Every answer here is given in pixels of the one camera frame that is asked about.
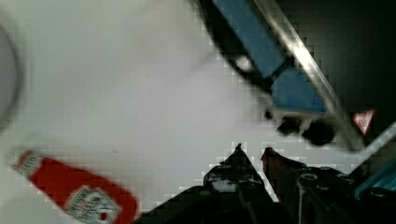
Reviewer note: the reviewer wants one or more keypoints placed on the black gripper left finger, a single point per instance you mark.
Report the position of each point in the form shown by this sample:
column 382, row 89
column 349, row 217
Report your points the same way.
column 235, row 170

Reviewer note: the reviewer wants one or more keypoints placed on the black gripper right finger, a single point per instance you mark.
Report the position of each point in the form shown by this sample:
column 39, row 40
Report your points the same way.
column 311, row 195

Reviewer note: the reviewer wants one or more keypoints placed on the silver toaster oven blue door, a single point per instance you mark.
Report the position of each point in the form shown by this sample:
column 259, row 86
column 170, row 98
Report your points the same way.
column 326, row 67

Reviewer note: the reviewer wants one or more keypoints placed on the red ketchup bottle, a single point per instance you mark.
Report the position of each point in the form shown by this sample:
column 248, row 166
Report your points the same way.
column 88, row 198

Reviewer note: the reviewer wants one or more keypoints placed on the grey round plate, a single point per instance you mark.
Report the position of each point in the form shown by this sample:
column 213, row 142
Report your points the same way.
column 10, row 78

